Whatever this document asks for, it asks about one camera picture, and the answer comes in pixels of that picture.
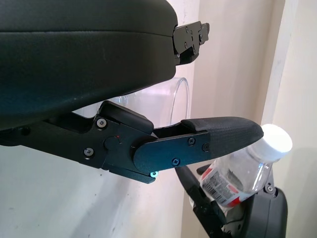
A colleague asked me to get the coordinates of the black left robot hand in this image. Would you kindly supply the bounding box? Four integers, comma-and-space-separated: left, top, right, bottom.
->
0, 0, 264, 185

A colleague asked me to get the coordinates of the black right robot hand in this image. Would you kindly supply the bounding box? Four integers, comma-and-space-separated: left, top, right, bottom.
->
176, 165, 289, 238

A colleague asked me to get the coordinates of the clear plastic water bottle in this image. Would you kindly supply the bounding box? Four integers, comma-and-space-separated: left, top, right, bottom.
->
199, 123, 293, 208

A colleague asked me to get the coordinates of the clear glass cup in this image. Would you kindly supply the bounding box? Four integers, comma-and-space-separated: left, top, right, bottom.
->
108, 77, 192, 130

